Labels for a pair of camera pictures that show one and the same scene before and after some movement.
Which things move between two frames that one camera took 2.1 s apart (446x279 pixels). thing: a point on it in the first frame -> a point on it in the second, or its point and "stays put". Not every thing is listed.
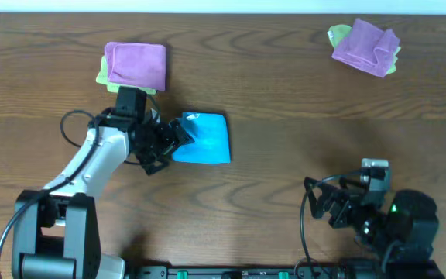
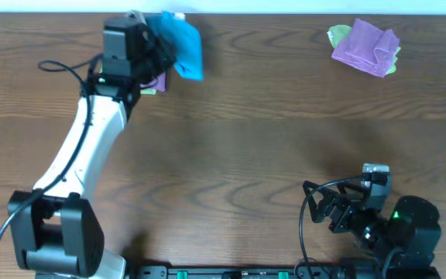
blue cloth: (210, 136) -> (184, 40)
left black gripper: (165, 142) -> (156, 54)
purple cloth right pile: (366, 46) stays put
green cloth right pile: (338, 32) stays put
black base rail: (319, 271) stays put
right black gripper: (347, 198) stays put
